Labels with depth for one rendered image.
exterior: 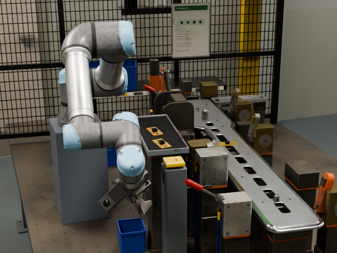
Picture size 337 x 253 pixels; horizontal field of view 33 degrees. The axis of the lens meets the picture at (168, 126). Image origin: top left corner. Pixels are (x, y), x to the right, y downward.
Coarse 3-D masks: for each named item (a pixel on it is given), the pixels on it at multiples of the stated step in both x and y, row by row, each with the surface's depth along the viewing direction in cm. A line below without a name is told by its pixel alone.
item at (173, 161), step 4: (180, 156) 180; (164, 160) 177; (168, 160) 177; (172, 160) 177; (176, 160) 177; (180, 160) 177; (168, 164) 174; (172, 164) 174; (176, 164) 174; (180, 164) 175; (184, 164) 175
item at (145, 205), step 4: (140, 200) 177; (132, 204) 177; (140, 204) 178; (144, 204) 179; (148, 204) 180; (144, 208) 179; (148, 208) 180; (136, 212) 179; (144, 212) 180; (140, 216) 179; (144, 216) 181
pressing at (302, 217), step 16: (208, 128) 253; (224, 128) 253; (240, 144) 234; (256, 160) 217; (240, 176) 203; (256, 176) 203; (272, 176) 203; (256, 192) 191; (288, 192) 191; (256, 208) 179; (272, 208) 180; (288, 208) 180; (304, 208) 180; (272, 224) 170; (288, 224) 170; (304, 224) 170; (320, 224) 171
